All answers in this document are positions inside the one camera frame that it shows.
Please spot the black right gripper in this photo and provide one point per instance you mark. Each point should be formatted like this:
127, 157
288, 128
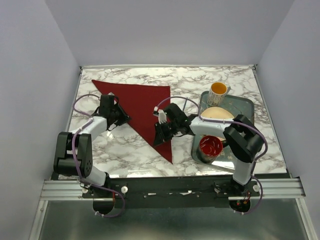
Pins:
160, 137

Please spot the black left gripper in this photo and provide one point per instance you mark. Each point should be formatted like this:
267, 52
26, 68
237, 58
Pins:
124, 118

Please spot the dark red cloth napkin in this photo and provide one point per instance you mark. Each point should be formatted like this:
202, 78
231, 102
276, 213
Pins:
138, 101

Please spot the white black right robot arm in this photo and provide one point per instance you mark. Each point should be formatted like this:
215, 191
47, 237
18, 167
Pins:
246, 142

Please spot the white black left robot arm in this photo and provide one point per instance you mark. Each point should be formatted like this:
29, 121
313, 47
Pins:
74, 151

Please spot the red and black cup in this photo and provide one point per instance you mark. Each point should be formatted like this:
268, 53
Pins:
209, 148

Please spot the beige bird pattern plate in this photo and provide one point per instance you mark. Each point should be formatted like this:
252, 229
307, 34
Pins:
217, 113

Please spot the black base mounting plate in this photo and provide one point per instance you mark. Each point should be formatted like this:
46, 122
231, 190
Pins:
218, 191

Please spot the white floral mug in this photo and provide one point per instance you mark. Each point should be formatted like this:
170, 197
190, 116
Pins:
217, 93

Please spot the teal floral serving tray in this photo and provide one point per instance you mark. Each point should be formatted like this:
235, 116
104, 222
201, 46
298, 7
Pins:
236, 106

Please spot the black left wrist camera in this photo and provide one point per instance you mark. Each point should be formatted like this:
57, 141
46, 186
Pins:
108, 102

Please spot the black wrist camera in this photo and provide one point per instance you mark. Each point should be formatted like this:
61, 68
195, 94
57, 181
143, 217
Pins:
172, 112
108, 102

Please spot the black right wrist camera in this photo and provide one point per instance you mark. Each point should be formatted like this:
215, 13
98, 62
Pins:
172, 112

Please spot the aluminium frame rail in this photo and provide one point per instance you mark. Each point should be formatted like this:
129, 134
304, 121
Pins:
268, 188

